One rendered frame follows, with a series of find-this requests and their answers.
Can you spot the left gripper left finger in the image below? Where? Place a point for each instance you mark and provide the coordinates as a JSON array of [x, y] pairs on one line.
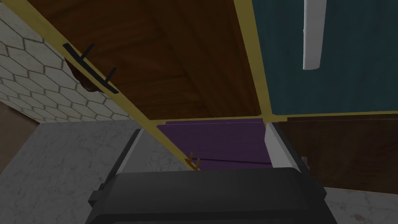
[[127, 155]]

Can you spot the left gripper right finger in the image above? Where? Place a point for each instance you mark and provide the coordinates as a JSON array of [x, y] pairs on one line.
[[278, 149]]

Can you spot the purple drawer front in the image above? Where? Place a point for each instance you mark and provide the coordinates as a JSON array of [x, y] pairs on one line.
[[217, 140]]

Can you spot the dark brown drawer front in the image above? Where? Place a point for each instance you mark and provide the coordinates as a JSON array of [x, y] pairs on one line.
[[357, 149]]

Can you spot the brown wooden cupboard door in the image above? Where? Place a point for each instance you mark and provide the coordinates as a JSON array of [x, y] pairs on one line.
[[174, 62]]

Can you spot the teal cupboard door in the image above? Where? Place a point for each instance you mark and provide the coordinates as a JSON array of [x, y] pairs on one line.
[[357, 81]]

